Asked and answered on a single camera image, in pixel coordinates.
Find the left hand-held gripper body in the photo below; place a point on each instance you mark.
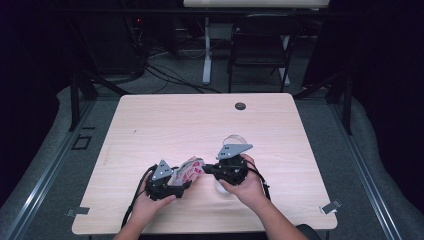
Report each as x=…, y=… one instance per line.
x=163, y=186

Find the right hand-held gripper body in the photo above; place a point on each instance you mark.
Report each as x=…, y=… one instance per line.
x=231, y=170

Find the pink and white plastic bag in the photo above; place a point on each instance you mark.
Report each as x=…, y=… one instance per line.
x=191, y=170

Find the person's left hand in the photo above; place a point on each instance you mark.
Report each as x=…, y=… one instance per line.
x=150, y=205

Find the person's right hand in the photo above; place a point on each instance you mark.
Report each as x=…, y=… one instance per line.
x=250, y=190

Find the black round table grommet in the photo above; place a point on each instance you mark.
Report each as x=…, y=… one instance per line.
x=240, y=106

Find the white desk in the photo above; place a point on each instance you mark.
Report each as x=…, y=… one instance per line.
x=207, y=66

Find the person's dark clothing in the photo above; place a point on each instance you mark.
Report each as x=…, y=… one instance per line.
x=311, y=233

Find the white and grey tape strip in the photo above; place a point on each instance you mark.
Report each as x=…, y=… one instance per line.
x=331, y=206

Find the black metal stand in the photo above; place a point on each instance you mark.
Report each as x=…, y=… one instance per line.
x=347, y=110
x=74, y=100

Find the black folding chair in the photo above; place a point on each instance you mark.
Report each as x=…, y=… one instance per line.
x=260, y=43

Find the black equipment cabinet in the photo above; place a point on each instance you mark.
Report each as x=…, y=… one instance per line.
x=110, y=40

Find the aluminium floor rail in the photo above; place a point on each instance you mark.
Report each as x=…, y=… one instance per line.
x=366, y=173
x=43, y=186

